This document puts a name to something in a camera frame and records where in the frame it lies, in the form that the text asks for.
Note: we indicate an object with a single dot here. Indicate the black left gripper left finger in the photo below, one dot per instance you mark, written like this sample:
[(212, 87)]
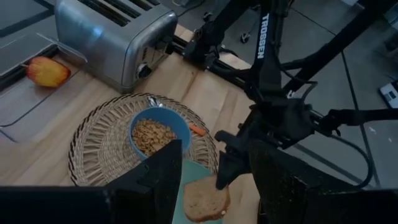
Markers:
[(152, 193)]

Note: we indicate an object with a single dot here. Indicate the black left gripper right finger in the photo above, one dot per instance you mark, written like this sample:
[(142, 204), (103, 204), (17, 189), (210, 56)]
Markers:
[(280, 180)]

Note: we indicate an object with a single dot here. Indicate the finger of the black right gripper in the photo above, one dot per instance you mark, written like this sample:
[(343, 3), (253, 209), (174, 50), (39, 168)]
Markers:
[(231, 169), (230, 140)]

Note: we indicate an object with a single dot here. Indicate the green plate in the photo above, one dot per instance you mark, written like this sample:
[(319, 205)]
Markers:
[(192, 172)]

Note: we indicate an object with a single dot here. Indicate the brown bread slice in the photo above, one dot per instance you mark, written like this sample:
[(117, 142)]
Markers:
[(203, 202)]

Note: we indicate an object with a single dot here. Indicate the blue bowl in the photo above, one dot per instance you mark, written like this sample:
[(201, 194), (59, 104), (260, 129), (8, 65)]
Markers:
[(175, 121)]

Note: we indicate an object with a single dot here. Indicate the round woven placemat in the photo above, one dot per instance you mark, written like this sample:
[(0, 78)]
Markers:
[(99, 149)]

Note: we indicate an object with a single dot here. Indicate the red yellow apple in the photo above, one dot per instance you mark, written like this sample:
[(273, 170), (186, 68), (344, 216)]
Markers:
[(46, 73)]

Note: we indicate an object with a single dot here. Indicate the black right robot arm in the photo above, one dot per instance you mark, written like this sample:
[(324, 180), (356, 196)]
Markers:
[(265, 62)]

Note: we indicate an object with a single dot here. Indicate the cereal pieces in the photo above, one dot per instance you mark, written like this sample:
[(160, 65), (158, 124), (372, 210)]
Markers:
[(152, 137)]

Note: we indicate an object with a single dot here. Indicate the white device on floor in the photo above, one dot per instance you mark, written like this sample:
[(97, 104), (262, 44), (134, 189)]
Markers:
[(390, 95)]

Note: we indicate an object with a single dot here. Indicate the silver four-slot toaster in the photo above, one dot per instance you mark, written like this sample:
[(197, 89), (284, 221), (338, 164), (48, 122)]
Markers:
[(105, 43)]

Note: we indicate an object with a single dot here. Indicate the clear plastic container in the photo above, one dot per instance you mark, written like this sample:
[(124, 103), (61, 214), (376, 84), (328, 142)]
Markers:
[(21, 99)]

